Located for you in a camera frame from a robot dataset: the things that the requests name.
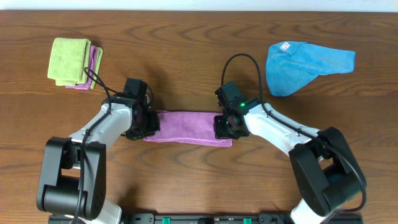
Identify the purple microfiber cloth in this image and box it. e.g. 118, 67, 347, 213
144, 111, 233, 147

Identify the blue microfiber cloth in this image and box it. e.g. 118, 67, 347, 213
266, 41, 356, 97

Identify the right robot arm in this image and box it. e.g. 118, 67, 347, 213
215, 97, 367, 223

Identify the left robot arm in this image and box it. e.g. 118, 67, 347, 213
36, 96, 160, 223

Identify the folded purple cloth in stack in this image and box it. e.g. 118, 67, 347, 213
65, 45, 98, 90

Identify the folded green cloth top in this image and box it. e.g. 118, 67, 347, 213
47, 37, 91, 86

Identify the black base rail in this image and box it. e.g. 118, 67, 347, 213
48, 213, 363, 224

